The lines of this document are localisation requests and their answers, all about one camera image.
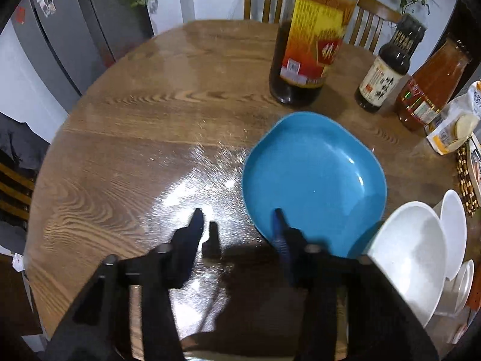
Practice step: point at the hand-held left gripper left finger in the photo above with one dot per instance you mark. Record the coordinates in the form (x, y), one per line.
(188, 240)

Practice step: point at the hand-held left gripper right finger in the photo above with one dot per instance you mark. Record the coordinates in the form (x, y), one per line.
(282, 240)

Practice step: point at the blue plate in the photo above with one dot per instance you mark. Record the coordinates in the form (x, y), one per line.
(312, 173)

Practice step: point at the large white bowl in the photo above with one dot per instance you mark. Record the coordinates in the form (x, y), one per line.
(409, 263)

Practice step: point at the medium white bowl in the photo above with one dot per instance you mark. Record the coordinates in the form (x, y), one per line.
(454, 233)

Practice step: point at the crumpled white paper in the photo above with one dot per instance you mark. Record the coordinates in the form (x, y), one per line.
(18, 263)

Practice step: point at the large soy sauce bottle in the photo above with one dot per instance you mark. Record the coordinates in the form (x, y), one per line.
(300, 64)

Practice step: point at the wooden chair with striped seat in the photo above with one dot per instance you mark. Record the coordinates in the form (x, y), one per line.
(15, 191)

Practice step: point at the small white dish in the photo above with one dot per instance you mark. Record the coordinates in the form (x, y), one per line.
(462, 282)

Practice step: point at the wooden bead trivet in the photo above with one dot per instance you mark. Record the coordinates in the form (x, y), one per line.
(468, 188)

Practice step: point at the small dark sauce bottle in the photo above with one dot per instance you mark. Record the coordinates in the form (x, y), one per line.
(383, 75)

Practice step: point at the dark cloth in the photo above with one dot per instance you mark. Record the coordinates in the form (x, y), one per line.
(18, 139)

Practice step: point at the white and yellow flour bag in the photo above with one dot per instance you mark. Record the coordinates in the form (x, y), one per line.
(451, 128)

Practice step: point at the red sauce glass bottle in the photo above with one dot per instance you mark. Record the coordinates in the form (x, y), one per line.
(428, 90)

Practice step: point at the grey refrigerator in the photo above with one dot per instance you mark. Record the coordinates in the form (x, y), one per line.
(75, 37)

